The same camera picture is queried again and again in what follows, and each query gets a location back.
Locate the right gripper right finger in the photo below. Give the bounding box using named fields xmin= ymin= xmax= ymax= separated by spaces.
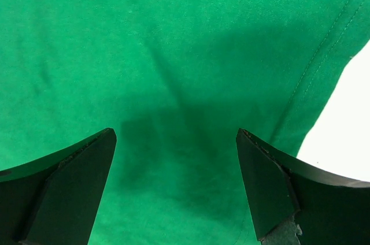
xmin=236 ymin=129 xmax=369 ymax=245

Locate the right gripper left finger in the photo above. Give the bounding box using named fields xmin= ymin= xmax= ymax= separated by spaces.
xmin=1 ymin=128 xmax=117 ymax=245

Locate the green t shirt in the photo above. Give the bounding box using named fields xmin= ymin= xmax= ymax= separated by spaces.
xmin=1 ymin=0 xmax=369 ymax=244

